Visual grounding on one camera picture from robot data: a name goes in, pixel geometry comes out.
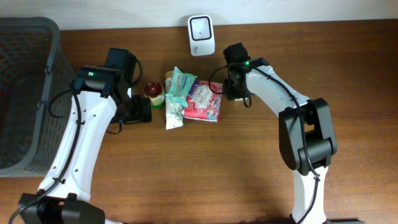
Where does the teal wipes packet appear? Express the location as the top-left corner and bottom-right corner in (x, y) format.
(165, 67), (197, 108)

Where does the grey plastic mesh basket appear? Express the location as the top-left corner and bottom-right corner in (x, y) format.
(1, 17), (75, 177)

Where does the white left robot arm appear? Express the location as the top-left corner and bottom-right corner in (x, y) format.
(9, 48), (152, 224)

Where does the green lid jar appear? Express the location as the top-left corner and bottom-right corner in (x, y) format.
(143, 82), (165, 109)

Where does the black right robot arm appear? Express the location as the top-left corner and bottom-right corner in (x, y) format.
(223, 43), (337, 223)

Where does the red purple tissue pack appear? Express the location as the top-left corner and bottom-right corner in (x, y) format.
(182, 80), (222, 123)

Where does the white barcode scanner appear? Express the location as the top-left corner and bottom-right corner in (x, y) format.
(187, 15), (215, 57)

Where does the white cream tube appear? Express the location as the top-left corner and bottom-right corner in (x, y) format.
(165, 71), (183, 130)

